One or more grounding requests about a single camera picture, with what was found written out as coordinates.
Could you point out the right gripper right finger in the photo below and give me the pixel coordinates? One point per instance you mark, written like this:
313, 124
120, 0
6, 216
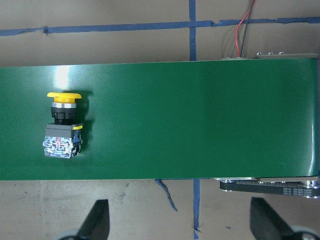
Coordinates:
266, 224

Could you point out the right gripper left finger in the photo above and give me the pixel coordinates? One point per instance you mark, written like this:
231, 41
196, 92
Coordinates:
96, 225

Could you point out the yellow push button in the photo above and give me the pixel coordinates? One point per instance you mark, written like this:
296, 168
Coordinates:
63, 136

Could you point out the green conveyor belt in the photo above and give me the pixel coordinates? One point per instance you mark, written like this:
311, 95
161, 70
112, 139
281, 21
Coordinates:
252, 124

